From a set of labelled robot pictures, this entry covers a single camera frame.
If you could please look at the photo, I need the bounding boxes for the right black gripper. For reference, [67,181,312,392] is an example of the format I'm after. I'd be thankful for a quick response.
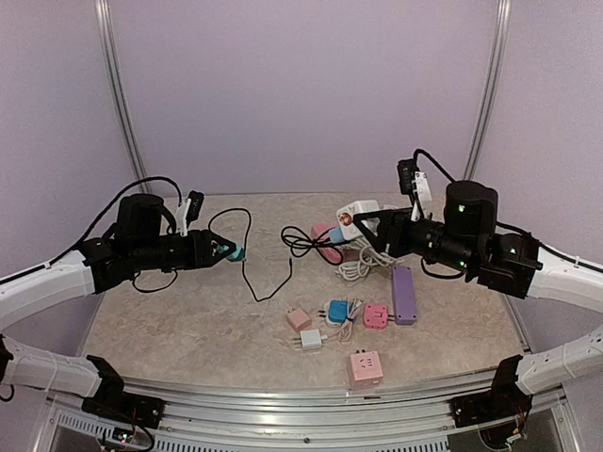
[354,206,479,275]

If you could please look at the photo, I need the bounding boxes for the teal usb charger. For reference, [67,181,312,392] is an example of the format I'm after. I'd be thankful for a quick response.
[227,246,245,263]

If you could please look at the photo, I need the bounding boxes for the white cube socket adapter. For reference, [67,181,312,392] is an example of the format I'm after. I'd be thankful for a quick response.
[334,200,383,244]

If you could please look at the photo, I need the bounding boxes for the light blue charger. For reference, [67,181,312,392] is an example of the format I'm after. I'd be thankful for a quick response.
[328,226,346,245]

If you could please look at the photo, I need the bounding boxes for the white power cord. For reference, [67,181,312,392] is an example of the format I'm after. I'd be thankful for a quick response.
[332,234,405,283]

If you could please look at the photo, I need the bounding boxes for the pink triangular socket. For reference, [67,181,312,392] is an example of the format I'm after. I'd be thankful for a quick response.
[310,223,357,266]

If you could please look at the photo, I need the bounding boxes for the black usb cable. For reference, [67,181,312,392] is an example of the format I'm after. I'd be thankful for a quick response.
[208,208,296,302]
[281,225,334,259]

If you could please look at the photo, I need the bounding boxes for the pink socket adapter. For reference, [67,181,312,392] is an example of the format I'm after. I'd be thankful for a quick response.
[363,303,390,331]

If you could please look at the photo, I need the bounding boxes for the blue plug adapter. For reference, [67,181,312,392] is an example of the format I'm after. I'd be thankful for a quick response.
[318,299,350,328]

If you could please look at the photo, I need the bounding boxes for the pink charger plug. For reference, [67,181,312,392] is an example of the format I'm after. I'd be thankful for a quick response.
[286,308,312,332]

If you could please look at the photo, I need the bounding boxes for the thin white usb cable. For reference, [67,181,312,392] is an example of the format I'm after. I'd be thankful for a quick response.
[324,297,367,344]

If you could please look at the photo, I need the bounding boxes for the white usb charger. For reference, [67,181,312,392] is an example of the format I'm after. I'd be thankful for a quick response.
[291,329,328,351]

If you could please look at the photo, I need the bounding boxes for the pink cube socket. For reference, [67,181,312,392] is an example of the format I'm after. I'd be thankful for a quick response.
[348,350,383,390]

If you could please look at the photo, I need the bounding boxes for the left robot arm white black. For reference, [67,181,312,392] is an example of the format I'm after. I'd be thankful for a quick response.
[1,187,237,419]

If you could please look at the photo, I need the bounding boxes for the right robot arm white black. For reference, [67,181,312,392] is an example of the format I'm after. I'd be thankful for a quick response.
[350,149,602,418]

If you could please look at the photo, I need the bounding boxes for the purple power strip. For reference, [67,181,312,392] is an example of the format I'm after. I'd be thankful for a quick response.
[392,266,417,326]

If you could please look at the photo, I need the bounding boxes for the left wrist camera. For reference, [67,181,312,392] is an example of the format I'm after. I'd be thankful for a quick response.
[174,190,204,236]

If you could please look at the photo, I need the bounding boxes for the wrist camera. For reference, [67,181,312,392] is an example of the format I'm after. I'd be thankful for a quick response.
[174,190,204,236]
[397,159,432,221]

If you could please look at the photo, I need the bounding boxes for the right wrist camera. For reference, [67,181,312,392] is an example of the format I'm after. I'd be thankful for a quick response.
[397,159,432,221]

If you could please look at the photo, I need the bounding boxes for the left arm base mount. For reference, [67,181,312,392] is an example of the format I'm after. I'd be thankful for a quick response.
[81,355,166,428]

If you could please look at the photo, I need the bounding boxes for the right aluminium frame post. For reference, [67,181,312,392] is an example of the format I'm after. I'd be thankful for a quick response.
[463,0,513,180]

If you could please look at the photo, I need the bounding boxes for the aluminium frame post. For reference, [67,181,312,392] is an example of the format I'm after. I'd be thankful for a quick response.
[463,0,513,180]
[93,0,148,181]

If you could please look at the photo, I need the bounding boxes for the front aluminium rail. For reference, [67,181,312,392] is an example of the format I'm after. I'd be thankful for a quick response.
[46,369,566,452]

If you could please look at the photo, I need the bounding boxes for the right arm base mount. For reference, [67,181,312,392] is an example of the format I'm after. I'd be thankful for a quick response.
[449,355,532,428]

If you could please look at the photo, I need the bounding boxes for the left aluminium frame post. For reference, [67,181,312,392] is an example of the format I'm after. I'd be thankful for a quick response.
[93,0,148,181]

